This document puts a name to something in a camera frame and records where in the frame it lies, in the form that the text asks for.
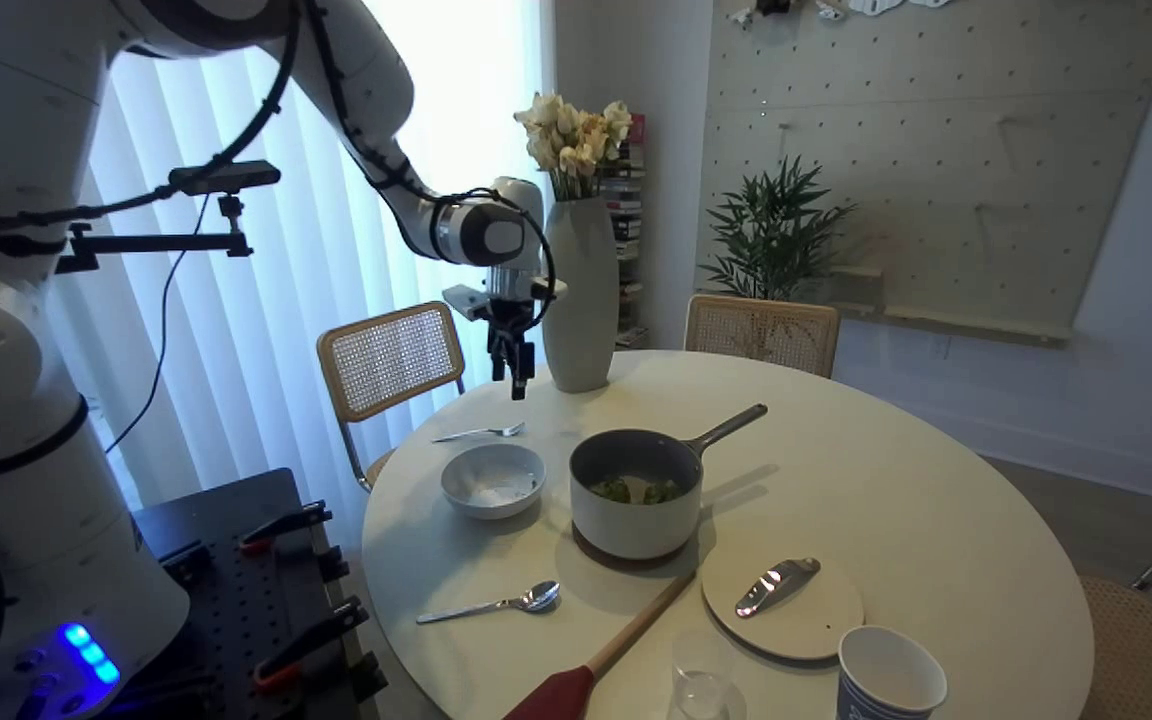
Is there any silver butter knife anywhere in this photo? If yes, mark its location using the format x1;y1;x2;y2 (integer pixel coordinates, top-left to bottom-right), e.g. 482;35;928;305
733;558;824;623

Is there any dark round trivet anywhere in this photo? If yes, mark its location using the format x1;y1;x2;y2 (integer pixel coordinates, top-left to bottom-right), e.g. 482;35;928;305
574;518;714;579

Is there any white bowl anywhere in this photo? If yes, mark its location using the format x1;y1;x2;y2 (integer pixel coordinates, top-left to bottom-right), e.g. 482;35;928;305
437;441;547;529

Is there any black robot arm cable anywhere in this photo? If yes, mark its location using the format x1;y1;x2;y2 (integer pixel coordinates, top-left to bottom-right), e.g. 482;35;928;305
0;0;561;331

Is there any red spatula with wooden handle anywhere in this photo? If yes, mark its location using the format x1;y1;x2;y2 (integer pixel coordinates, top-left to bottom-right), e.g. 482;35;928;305
505;566;702;720

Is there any white sheer curtain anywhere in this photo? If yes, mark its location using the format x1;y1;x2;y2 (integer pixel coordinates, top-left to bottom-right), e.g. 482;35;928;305
40;0;556;538

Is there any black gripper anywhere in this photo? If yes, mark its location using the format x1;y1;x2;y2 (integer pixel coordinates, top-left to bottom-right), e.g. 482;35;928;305
486;292;544;403

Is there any cream flower bouquet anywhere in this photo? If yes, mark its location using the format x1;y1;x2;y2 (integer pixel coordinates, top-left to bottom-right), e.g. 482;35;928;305
512;92;635;205

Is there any narrow book shelf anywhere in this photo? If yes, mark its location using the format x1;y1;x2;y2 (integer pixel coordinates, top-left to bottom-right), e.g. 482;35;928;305
608;113;652;351

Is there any silver fork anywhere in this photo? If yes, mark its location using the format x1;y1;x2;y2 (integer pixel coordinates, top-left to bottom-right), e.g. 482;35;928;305
431;419;527;449

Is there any green potted plant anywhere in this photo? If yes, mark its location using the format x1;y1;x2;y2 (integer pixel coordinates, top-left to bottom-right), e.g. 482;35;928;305
702;154;860;309

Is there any black clamp with red handle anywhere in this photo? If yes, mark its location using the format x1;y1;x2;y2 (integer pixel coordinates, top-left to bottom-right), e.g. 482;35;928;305
253;595;372;701
234;500;336;562

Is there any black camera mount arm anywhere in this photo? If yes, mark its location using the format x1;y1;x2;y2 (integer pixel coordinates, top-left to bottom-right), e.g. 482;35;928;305
40;191;256;282

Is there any clear drinking glass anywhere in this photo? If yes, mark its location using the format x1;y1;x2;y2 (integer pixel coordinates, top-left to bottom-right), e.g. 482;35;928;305
666;633;749;720

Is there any white pot with long handle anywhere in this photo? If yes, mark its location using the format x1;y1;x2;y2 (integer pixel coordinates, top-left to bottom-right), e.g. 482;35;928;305
567;401;774;566

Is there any grey ribbed vase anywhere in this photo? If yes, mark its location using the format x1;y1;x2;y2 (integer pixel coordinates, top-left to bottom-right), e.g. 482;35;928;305
538;196;625;398

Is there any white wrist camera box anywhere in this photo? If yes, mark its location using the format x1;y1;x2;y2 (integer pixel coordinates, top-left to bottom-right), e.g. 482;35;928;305
439;282;498;320

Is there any black perforated side table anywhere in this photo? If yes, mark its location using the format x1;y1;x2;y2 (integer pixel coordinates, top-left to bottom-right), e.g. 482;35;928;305
109;463;393;720

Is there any black stereo camera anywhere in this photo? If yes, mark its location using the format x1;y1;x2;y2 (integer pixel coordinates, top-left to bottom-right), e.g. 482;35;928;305
170;157;285;200

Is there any beige wall pegboard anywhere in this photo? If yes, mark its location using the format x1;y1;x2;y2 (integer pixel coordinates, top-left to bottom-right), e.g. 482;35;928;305
694;0;1152;349

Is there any silver spoon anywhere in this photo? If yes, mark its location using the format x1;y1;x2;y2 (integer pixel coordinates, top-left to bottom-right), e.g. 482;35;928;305
411;577;563;627

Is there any blue and white cup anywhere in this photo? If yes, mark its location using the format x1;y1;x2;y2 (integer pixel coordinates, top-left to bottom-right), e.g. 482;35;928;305
838;623;954;720

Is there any thin black camera cable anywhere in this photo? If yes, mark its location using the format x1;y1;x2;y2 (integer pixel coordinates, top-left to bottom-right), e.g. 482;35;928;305
101;191;212;461

